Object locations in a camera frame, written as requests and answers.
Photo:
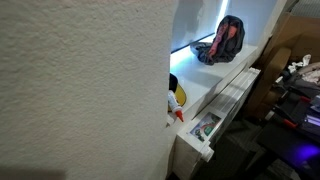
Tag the colourful sticker on radiator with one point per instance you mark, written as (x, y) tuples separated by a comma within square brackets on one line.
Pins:
[(205, 126)]

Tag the white glue bottle orange tip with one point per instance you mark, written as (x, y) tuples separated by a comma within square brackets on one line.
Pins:
[(174, 105)]

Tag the dark grey orange-print t-shirt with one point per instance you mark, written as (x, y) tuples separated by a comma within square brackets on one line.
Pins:
[(227, 43)]

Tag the cluttered dark desk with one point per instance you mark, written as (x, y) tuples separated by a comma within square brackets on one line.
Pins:
[(293, 133)]

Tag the white windowsill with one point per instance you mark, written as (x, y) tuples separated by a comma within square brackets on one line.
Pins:
[(202, 83)]

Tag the brown cardboard box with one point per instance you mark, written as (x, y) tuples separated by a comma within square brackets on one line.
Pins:
[(294, 37)]

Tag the white radiator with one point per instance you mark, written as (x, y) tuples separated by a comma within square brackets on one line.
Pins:
[(193, 144)]

